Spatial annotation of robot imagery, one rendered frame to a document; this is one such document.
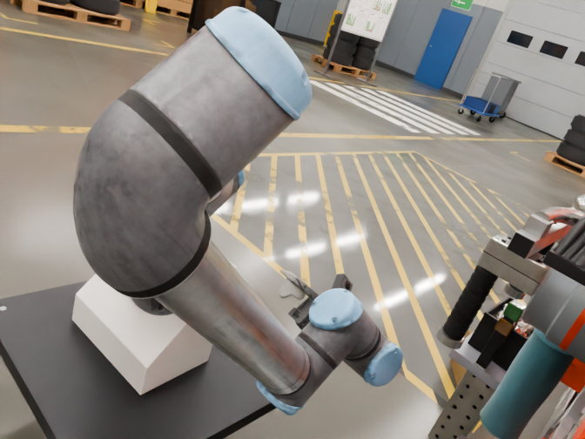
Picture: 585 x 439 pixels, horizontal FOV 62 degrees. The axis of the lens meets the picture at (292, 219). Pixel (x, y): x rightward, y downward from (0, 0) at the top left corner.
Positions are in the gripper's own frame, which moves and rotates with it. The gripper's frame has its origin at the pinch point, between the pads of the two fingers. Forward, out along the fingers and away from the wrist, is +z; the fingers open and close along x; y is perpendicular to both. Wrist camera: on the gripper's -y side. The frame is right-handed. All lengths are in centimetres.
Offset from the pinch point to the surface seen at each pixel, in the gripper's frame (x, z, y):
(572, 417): 27, -56, -17
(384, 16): 248, 699, -575
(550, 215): -22, -57, -26
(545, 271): -19, -59, -19
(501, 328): 36, -27, -30
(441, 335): -9.5, -47.3, -6.2
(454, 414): 77, -9, -12
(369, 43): 312, 798, -586
